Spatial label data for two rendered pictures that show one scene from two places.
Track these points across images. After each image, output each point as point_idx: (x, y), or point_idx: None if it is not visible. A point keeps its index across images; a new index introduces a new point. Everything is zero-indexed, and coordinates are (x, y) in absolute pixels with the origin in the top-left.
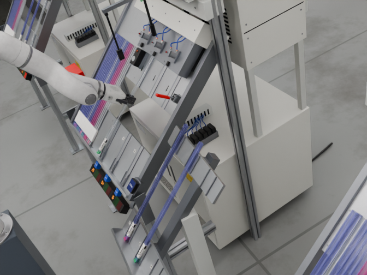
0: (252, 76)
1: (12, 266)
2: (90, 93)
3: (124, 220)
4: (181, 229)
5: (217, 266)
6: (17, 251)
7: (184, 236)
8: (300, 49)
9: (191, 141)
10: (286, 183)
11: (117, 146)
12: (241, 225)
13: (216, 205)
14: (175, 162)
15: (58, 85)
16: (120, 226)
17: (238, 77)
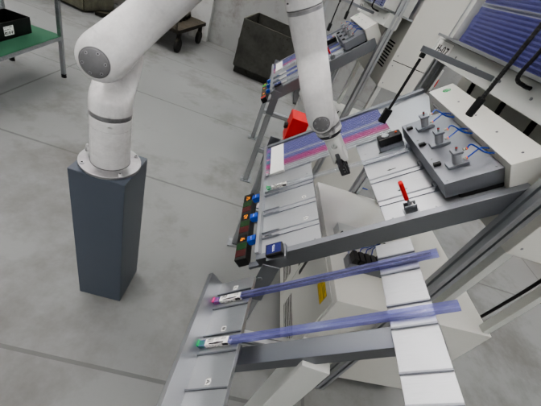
0: (498, 262)
1: (98, 209)
2: (328, 116)
3: (229, 258)
4: (262, 311)
5: (264, 378)
6: (113, 200)
7: (260, 319)
8: None
9: (357, 258)
10: (390, 370)
11: (290, 198)
12: None
13: (319, 336)
14: (320, 261)
15: (307, 76)
16: (222, 260)
17: (428, 242)
